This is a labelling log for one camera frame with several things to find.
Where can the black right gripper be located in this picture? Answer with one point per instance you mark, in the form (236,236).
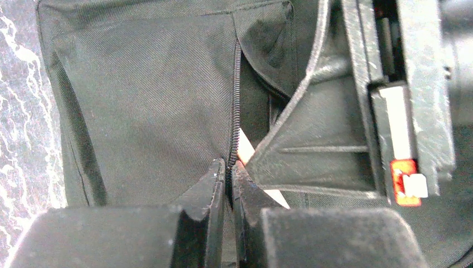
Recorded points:
(366,95)

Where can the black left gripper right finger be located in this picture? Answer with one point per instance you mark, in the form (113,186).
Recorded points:
(270,235)

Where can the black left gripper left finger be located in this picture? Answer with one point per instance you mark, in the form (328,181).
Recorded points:
(185,233)

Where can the black backpack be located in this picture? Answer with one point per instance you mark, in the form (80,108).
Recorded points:
(150,93)

